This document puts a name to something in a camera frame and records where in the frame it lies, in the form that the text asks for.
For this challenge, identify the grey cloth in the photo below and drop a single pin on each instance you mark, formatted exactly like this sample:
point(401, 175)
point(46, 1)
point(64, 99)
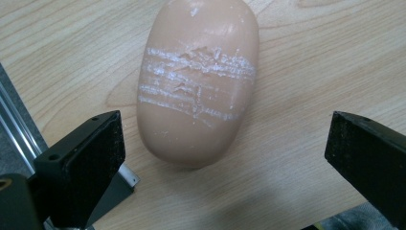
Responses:
point(354, 218)

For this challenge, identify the peach soap bar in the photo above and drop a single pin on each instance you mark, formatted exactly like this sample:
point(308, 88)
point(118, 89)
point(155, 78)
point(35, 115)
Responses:
point(196, 83)

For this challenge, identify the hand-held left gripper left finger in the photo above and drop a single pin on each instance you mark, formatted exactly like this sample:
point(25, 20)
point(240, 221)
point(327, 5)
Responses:
point(79, 166)

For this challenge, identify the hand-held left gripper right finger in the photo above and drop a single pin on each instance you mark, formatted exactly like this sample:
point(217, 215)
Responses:
point(370, 159)

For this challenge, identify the aluminium table edge rail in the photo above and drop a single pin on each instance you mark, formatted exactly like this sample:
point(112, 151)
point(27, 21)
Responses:
point(19, 127)

